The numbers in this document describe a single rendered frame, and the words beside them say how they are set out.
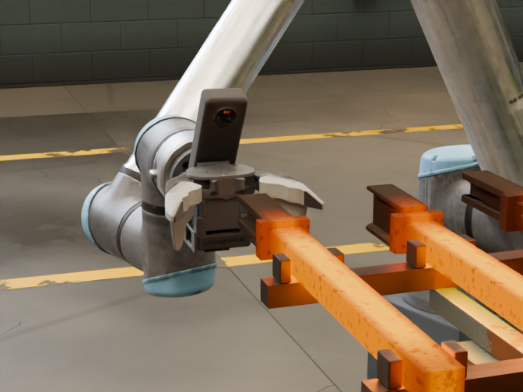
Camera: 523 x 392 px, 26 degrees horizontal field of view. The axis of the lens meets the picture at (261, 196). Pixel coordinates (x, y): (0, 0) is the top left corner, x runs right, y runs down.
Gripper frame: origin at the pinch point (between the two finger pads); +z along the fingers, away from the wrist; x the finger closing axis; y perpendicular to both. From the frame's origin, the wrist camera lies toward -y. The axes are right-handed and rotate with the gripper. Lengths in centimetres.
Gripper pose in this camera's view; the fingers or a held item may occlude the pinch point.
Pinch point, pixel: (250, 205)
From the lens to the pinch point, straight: 108.6
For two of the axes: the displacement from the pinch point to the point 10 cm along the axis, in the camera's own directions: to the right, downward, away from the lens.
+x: -9.6, 0.8, -2.8
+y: 0.0, 9.6, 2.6
